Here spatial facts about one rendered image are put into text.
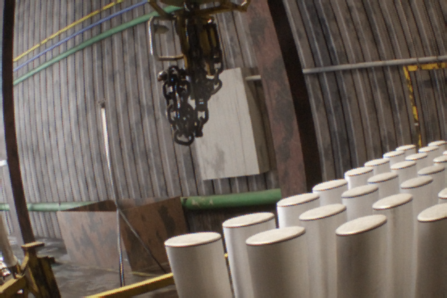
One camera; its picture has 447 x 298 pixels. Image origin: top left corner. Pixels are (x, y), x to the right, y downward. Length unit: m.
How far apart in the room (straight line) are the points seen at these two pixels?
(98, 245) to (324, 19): 3.96
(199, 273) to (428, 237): 0.80
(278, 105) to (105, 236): 2.78
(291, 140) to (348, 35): 1.69
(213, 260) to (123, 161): 7.48
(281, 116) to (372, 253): 4.70
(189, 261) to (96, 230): 6.05
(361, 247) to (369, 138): 5.57
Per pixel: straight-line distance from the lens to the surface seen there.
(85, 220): 8.06
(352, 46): 7.12
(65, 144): 10.48
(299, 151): 6.15
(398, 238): 1.84
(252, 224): 2.10
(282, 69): 6.15
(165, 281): 3.23
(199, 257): 1.90
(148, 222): 7.89
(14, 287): 2.56
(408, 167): 2.77
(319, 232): 1.96
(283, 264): 1.73
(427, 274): 1.52
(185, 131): 2.06
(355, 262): 1.59
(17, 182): 10.34
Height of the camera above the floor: 1.54
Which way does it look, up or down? 3 degrees down
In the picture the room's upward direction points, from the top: 10 degrees counter-clockwise
